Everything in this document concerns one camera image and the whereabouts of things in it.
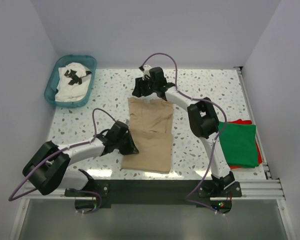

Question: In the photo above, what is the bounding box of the beige t shirt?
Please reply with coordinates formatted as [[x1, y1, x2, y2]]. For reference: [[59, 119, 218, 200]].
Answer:
[[121, 97, 174, 174]]

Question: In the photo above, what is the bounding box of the orange folded t shirt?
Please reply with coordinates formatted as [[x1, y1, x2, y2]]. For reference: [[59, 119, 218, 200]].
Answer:
[[227, 119, 263, 171]]

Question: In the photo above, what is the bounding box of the green folded t shirt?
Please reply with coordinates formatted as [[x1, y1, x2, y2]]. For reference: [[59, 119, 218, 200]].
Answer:
[[217, 121, 260, 169]]

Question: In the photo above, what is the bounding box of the white t shirt black print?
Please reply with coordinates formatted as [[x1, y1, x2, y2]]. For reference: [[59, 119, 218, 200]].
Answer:
[[55, 62, 92, 103]]

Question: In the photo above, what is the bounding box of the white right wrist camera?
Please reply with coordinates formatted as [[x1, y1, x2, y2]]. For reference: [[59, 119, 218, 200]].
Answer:
[[139, 64, 152, 80]]

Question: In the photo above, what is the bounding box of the teal plastic basket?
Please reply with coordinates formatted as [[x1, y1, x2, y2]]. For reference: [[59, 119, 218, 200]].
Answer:
[[44, 54, 97, 108]]

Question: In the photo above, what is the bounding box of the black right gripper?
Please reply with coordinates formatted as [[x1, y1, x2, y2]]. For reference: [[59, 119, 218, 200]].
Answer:
[[131, 75, 157, 98]]

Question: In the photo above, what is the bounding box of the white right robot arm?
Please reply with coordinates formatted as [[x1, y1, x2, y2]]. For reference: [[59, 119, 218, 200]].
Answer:
[[132, 66, 235, 197]]

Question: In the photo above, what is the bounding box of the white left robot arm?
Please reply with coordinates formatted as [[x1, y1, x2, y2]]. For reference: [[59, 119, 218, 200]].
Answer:
[[22, 121, 139, 196]]

